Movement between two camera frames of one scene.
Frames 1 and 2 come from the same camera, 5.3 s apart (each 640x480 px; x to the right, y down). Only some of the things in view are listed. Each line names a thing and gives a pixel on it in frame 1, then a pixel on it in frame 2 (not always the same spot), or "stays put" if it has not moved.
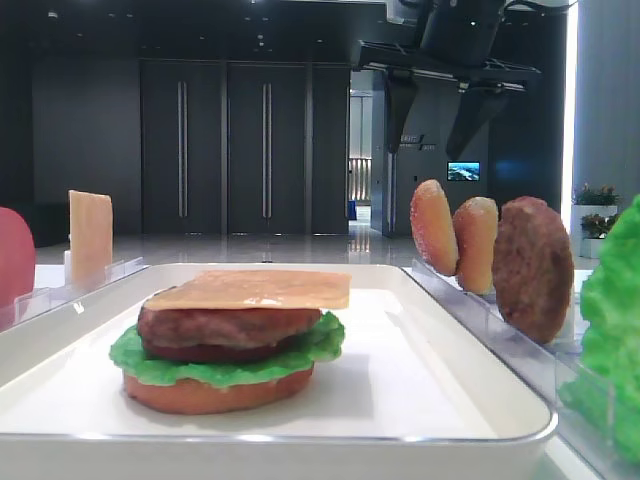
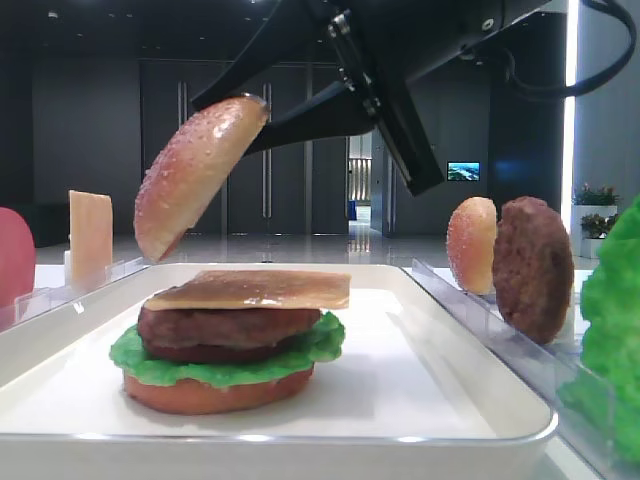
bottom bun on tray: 178,398 stays put
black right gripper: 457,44 to 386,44
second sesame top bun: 475,231 stays put
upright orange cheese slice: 90,240 stays put
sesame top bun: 433,227 to 189,166
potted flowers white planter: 593,211 stays put
